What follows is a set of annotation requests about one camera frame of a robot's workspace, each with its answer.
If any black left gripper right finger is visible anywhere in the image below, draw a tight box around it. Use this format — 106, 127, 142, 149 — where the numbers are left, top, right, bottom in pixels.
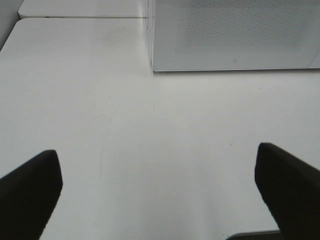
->
254, 142, 320, 240

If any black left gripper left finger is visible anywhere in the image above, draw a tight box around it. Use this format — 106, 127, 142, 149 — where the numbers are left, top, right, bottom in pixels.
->
0, 149, 63, 240

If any white microwave door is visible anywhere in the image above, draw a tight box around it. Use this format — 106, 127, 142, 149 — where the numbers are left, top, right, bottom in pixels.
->
148, 0, 320, 72

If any white microwave oven body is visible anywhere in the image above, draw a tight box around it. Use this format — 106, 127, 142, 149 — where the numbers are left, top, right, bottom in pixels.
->
144, 0, 154, 70

